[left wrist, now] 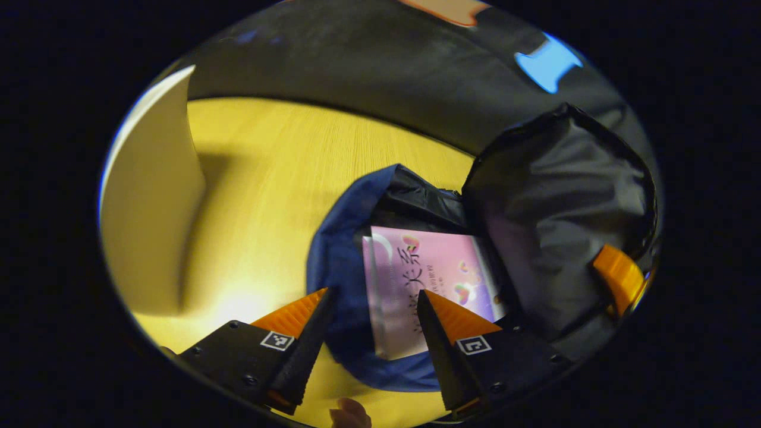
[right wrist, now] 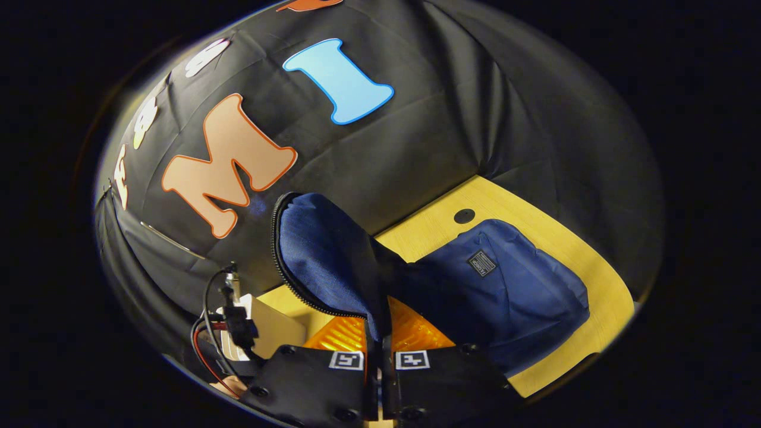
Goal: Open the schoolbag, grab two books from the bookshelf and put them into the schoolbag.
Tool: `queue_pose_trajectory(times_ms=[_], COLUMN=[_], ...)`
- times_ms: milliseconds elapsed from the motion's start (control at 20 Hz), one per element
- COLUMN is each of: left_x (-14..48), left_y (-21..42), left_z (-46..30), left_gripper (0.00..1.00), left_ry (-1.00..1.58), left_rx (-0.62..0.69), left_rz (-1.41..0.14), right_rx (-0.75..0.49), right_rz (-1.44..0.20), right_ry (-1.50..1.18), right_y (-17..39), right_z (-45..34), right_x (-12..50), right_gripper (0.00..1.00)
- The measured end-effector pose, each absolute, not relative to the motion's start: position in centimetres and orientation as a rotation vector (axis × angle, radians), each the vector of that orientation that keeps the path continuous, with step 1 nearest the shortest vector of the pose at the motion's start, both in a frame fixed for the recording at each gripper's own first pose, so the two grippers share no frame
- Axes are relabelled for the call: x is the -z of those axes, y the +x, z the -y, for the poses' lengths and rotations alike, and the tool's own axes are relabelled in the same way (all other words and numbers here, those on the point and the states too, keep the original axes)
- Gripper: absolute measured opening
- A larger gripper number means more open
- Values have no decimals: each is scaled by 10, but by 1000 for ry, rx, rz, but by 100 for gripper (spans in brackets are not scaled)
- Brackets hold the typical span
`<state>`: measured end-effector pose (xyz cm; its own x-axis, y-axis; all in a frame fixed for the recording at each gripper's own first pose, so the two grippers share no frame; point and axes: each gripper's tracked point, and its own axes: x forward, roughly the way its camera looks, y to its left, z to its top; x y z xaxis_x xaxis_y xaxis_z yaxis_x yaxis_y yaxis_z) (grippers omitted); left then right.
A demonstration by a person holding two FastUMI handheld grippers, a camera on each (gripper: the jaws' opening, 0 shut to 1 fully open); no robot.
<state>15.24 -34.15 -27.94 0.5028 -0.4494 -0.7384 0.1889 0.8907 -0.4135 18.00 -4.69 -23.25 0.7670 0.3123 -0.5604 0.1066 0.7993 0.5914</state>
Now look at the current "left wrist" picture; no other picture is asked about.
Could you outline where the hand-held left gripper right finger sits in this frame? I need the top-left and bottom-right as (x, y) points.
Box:
(416, 289), (576, 421)

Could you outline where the blue schoolbag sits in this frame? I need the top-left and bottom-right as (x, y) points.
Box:
(306, 102), (658, 393)

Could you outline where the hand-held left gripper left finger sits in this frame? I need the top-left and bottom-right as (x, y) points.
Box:
(177, 287), (338, 417)

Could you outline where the black backdrop cloth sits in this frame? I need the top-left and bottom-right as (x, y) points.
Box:
(152, 0), (655, 173)

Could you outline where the pink book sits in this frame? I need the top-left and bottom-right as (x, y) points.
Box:
(361, 226), (507, 361)

